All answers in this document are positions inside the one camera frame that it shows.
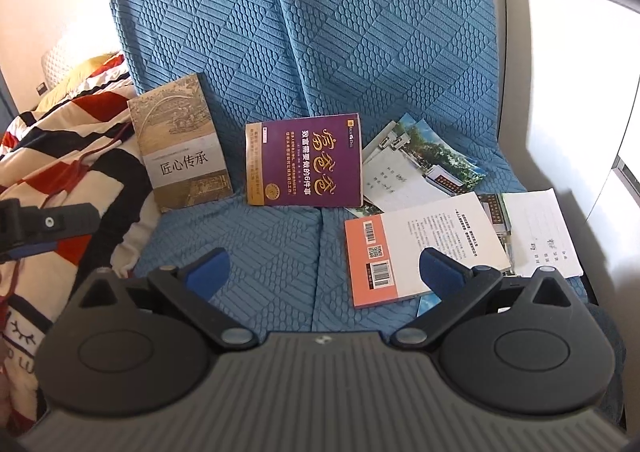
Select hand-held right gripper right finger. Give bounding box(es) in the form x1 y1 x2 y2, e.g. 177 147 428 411
390 247 576 348

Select blue textured chair cover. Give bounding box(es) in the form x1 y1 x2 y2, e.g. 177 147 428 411
109 0 593 333

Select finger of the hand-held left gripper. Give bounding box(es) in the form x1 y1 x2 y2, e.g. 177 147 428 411
0 199 103 260

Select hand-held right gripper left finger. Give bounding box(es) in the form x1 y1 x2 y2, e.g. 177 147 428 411
67 248 258 348

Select yellow pillow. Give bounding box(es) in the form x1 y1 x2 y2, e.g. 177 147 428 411
50 52 126 100

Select purple book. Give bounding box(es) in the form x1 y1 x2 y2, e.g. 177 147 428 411
244 113 364 209

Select white quilted headboard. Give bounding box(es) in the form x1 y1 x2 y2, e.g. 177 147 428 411
41 35 108 83

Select white and orange book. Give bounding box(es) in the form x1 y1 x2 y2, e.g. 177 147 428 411
344 192 512 309

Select photo-cover notebook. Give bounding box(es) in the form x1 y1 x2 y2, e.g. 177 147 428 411
362 119 481 213
501 188 584 279
372 112 426 153
414 192 517 319

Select beige painting-cover book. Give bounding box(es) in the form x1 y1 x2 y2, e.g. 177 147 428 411
126 73 234 214

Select striped fleece blanket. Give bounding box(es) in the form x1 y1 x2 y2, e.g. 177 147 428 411
0 51 162 438

